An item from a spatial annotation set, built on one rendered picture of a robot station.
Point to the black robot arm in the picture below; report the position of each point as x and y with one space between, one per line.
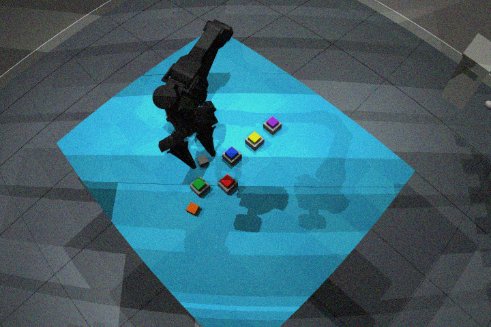
188 76

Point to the blue button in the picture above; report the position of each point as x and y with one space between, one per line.
232 155

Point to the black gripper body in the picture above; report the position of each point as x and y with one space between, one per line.
177 138

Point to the orange block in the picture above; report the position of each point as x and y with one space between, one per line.
193 208

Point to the green button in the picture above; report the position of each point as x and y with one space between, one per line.
199 186

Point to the red button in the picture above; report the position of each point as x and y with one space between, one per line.
227 183

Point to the yellow button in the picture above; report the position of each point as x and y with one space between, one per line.
254 140

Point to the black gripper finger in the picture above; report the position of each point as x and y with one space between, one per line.
206 140
183 153

